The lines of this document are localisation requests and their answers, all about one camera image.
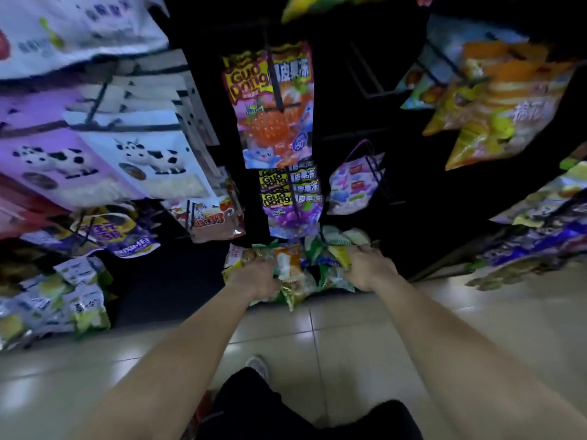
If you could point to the row of purple yellow bags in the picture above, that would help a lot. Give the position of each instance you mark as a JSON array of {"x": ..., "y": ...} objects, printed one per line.
[{"x": 541, "y": 233}]

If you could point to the heap of green white packets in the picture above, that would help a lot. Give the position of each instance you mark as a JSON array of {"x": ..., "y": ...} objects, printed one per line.
[{"x": 69, "y": 297}]

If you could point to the white cow-print bag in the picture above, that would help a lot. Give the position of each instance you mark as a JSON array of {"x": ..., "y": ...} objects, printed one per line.
[{"x": 156, "y": 160}]

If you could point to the orange strawberry jelly bag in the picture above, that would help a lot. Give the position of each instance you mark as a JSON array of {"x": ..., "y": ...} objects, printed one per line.
[{"x": 270, "y": 123}]

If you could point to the person's left grey shoe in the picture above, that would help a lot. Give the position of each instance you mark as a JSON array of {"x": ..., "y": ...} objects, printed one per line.
[{"x": 257, "y": 365}]

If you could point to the purple grape jelly bag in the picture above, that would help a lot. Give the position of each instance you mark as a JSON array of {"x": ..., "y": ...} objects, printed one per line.
[{"x": 291, "y": 215}]

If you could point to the orange yellow hanging bag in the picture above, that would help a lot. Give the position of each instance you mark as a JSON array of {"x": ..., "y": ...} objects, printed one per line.
[
  {"x": 504, "y": 123},
  {"x": 458, "y": 100}
]

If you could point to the white fruit-print bag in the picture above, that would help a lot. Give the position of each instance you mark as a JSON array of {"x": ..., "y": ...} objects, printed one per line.
[{"x": 440, "y": 50}]

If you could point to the purple cow-print bag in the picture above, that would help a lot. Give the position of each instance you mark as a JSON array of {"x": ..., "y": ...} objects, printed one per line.
[{"x": 50, "y": 164}]

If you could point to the purple yellow snack bag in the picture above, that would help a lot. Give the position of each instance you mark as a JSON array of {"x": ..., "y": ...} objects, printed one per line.
[{"x": 119, "y": 233}]

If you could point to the red snack bags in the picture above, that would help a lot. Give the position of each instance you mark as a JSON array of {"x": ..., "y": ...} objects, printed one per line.
[{"x": 23, "y": 210}]

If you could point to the person's right forearm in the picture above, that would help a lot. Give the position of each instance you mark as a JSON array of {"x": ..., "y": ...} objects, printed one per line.
[{"x": 458, "y": 362}]

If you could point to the person's black trousers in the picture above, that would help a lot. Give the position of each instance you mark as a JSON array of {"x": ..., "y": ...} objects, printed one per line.
[{"x": 284, "y": 412}]

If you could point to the brown orange snack bag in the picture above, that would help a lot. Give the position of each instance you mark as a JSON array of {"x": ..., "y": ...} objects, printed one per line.
[{"x": 215, "y": 222}]

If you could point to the person's left hand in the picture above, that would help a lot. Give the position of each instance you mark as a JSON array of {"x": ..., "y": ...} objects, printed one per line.
[{"x": 254, "y": 279}]

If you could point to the person's left forearm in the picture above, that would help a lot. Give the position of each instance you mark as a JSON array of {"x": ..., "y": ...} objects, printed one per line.
[{"x": 174, "y": 371}]

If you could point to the large white printed bag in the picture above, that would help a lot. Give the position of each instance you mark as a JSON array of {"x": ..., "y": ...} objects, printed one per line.
[{"x": 69, "y": 27}]

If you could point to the pile of snack packets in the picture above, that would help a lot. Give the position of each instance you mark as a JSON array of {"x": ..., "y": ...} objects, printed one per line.
[{"x": 298, "y": 274}]

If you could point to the yellow green hanging bag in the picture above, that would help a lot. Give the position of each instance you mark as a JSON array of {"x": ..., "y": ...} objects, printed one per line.
[{"x": 321, "y": 2}]

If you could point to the black shelf display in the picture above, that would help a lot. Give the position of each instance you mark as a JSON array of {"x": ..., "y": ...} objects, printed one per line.
[{"x": 412, "y": 187}]

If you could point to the pink white marshmallow bag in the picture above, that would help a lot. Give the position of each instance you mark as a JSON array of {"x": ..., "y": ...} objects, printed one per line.
[{"x": 353, "y": 183}]

